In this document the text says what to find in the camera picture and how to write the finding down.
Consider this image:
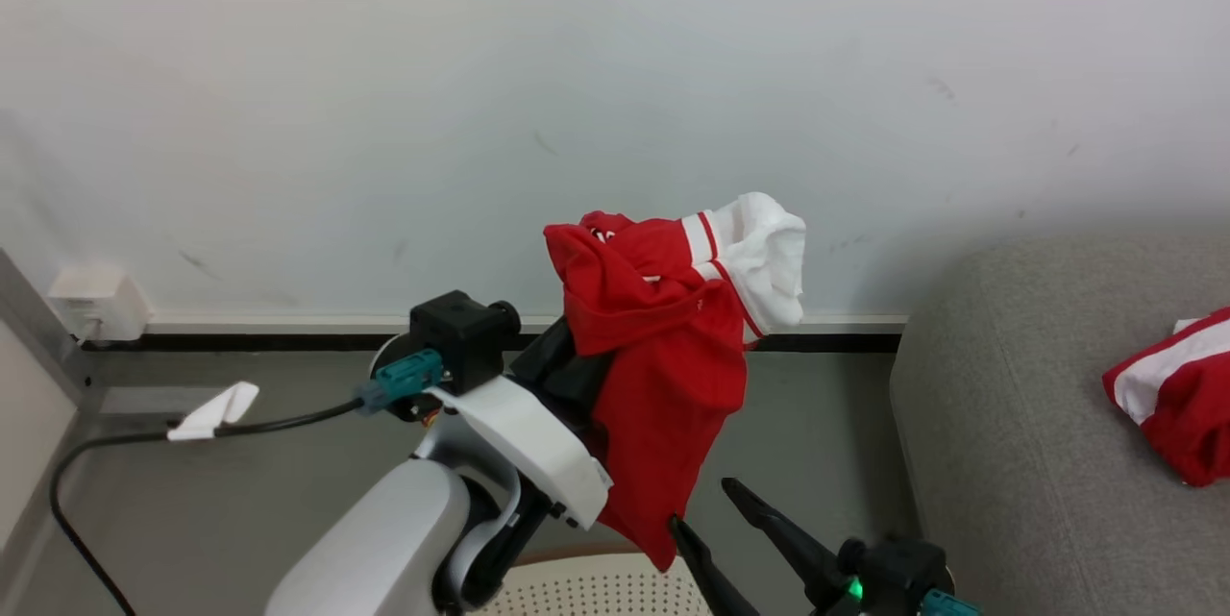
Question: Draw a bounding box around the white cable tag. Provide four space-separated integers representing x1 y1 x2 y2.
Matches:
168 382 260 442

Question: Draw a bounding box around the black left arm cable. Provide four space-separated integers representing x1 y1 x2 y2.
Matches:
48 398 371 616

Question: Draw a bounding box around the grey metal floor bar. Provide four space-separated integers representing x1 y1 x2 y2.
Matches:
96 387 232 417

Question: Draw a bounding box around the red and white garment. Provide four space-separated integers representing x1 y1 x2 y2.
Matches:
543 191 808 574
1102 307 1230 488

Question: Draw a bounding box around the teal left cable connector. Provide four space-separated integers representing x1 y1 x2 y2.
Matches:
357 350 445 415

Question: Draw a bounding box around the white baseboard strip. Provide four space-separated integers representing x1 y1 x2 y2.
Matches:
144 311 909 354

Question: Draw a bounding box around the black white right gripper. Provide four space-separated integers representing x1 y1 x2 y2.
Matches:
668 479 954 616

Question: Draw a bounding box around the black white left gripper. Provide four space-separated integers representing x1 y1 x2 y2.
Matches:
428 316 616 530

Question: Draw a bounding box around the grey fabric sofa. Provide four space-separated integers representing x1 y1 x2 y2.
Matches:
889 236 1230 616

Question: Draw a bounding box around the beige perforated laundry basket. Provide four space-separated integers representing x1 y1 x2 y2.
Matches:
476 544 717 616

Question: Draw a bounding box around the white wall socket box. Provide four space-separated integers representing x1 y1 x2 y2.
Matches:
48 265 153 343

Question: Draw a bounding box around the teal right cable connector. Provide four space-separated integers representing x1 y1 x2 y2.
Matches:
918 589 981 616

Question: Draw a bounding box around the grey metal frame post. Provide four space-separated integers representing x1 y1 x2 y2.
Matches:
0 251 97 406

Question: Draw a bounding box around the teal cable connector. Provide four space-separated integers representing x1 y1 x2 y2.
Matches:
918 589 981 616
357 350 445 415

